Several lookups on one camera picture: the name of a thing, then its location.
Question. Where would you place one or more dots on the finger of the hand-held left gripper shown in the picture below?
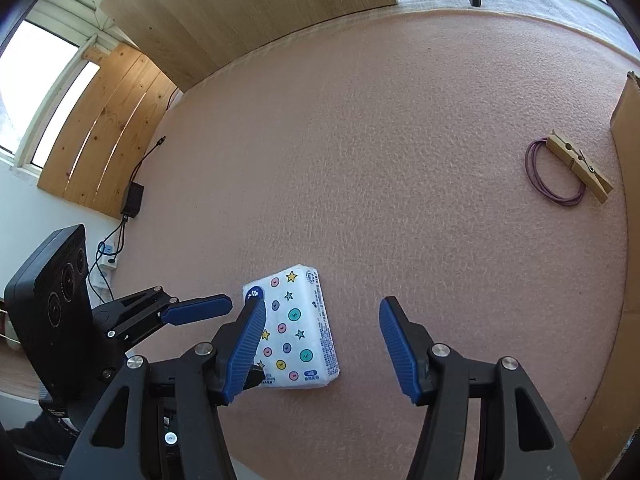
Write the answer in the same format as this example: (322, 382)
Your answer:
(255, 377)
(197, 309)

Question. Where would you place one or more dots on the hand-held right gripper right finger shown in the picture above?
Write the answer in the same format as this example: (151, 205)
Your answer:
(400, 350)

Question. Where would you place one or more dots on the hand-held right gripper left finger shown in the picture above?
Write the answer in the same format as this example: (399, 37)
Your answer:
(245, 345)

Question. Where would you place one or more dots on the star dotted tissue pack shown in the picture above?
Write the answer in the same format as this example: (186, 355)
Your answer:
(300, 330)

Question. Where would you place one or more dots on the cardboard box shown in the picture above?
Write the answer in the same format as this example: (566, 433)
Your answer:
(625, 385)

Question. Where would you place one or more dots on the white power socket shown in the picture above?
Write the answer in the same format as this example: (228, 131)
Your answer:
(107, 259)

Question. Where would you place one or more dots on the black power adapter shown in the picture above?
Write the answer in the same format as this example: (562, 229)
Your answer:
(132, 200)

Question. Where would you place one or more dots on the pine wood panel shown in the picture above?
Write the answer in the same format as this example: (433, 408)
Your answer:
(100, 135)

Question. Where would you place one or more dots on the wooden clothespin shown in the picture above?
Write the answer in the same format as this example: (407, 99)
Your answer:
(580, 165)

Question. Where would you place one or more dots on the large light wooden board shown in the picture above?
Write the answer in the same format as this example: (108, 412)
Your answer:
(240, 10)

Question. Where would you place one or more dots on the white window frame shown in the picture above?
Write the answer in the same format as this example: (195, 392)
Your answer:
(60, 2)

